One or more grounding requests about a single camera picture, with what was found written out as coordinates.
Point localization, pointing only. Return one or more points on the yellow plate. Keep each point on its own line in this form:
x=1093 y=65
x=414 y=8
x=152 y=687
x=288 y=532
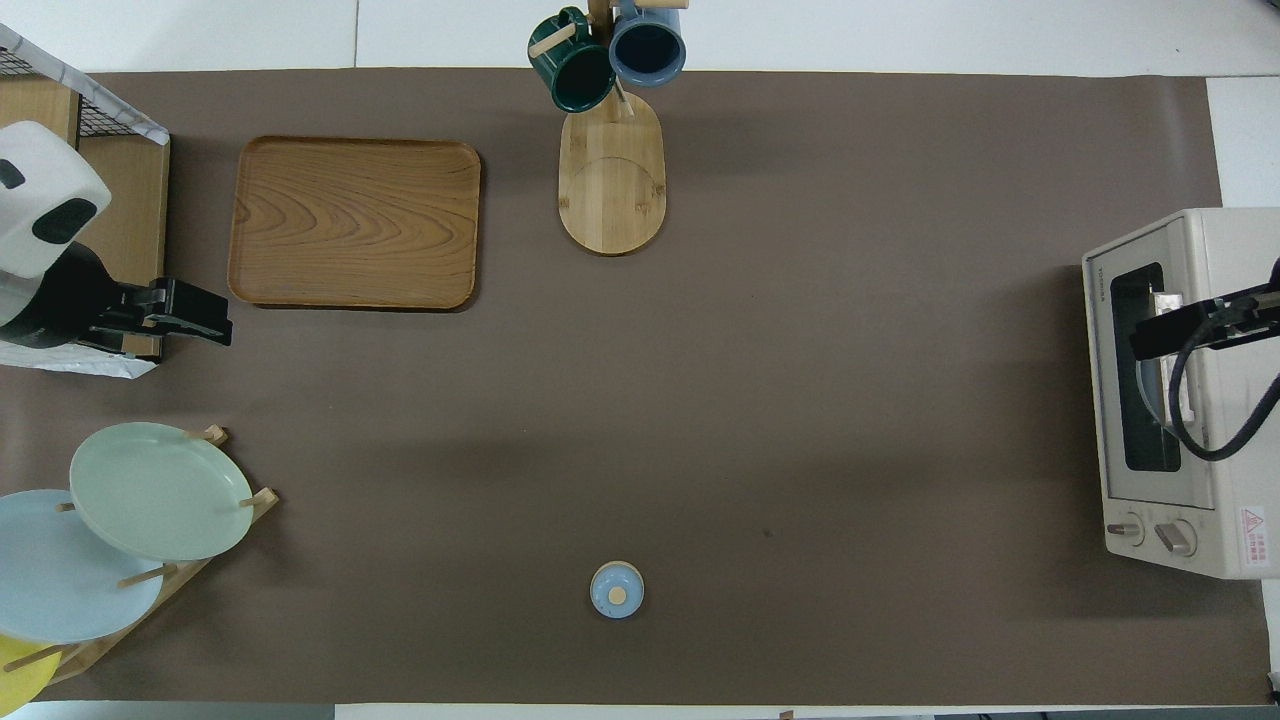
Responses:
x=20 y=675

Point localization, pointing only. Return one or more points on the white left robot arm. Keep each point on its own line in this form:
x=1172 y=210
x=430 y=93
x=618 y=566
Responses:
x=40 y=200

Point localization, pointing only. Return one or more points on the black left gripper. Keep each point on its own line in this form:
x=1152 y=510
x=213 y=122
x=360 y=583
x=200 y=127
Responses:
x=185 y=312

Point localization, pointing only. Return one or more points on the blue mug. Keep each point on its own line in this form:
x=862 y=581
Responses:
x=648 y=45

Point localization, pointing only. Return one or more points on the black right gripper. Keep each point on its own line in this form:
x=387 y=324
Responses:
x=1215 y=318

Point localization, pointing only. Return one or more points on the dark green mug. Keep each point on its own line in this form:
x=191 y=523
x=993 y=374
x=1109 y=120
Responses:
x=575 y=70

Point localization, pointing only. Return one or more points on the pale green plate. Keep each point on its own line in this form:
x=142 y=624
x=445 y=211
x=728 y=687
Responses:
x=160 y=490

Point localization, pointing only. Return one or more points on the wooden mug tree stand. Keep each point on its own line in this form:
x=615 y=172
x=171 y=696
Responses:
x=612 y=180

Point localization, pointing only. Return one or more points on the brown table mat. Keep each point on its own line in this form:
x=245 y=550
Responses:
x=800 y=400

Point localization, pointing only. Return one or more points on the wooden plate rack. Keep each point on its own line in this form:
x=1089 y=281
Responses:
x=190 y=575

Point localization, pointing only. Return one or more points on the cream toaster oven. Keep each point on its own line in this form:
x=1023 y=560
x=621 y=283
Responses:
x=1230 y=420

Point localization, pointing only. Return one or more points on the wooden tray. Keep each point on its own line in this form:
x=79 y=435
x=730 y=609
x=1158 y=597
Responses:
x=355 y=222

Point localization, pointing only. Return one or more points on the light blue racked plate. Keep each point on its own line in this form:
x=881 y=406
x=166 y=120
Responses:
x=60 y=580

